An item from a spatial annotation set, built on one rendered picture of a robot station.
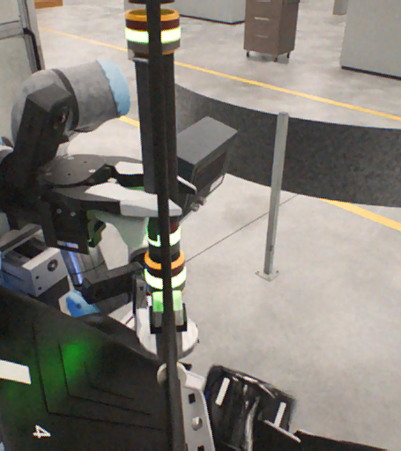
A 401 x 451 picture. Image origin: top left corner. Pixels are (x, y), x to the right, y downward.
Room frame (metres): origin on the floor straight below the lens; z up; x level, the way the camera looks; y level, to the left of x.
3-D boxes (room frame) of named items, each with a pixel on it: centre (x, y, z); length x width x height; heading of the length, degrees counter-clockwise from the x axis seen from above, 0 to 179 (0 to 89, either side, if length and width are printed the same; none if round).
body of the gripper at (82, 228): (0.44, 0.16, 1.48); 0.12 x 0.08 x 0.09; 71
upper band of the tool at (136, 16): (0.41, 0.04, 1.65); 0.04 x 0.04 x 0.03
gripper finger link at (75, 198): (0.40, 0.11, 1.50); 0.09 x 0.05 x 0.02; 62
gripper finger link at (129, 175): (0.44, 0.05, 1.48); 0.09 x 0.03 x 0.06; 80
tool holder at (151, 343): (0.40, 0.04, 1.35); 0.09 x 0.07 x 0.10; 6
